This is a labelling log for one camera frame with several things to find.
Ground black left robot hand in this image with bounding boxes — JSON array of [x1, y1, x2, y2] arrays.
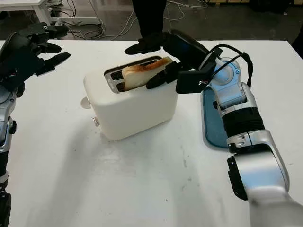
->
[[0, 22, 71, 92]]

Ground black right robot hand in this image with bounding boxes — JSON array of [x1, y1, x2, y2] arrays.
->
[[125, 29, 210, 90]]

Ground toast slice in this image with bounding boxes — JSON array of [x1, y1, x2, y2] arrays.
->
[[122, 56, 173, 92]]

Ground person with black trousers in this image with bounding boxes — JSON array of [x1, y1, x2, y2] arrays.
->
[[132, 0, 168, 40]]

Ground white two-slot toaster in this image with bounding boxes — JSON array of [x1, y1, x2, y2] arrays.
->
[[83, 55, 178, 142]]

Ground white toaster lever knob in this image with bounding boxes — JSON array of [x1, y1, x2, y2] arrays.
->
[[80, 97, 92, 109]]

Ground white desk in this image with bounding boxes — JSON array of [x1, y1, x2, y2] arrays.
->
[[0, 0, 103, 26]]

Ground blue plastic tray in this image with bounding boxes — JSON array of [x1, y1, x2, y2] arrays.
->
[[200, 87, 230, 148]]

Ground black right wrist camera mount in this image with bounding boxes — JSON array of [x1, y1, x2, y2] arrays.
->
[[175, 48, 223, 95]]

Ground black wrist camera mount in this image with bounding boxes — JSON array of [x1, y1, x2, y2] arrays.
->
[[16, 82, 26, 98], [175, 48, 223, 95]]

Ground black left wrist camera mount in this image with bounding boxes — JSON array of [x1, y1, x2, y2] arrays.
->
[[16, 82, 26, 98]]

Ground white floor cable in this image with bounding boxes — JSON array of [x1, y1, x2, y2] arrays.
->
[[165, 0, 186, 28]]

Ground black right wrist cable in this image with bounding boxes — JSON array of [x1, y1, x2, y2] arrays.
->
[[209, 44, 254, 87]]

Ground grey floor cable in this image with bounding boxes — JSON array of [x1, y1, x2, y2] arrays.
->
[[70, 14, 140, 40]]

